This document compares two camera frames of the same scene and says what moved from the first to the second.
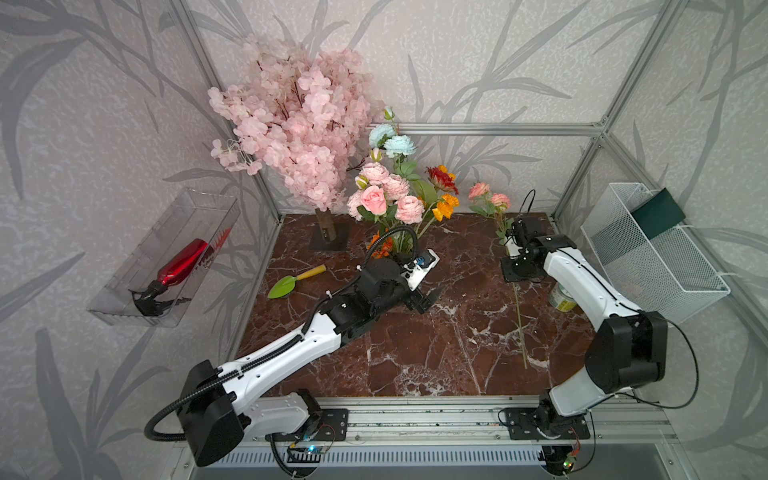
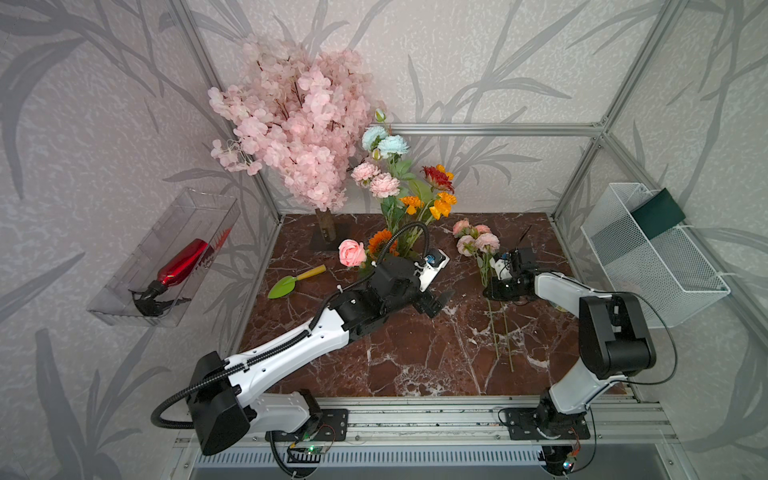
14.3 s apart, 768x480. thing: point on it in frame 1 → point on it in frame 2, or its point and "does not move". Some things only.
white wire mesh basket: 667,276 does not move
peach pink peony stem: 497,205 → 467,245
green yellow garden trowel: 286,285 does not move
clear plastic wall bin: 159,280 does not move
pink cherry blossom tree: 305,116 does not move
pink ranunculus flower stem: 409,209 → 488,243
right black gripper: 508,273 → 494,293
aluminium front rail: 482,422 does not move
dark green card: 658,214 does not move
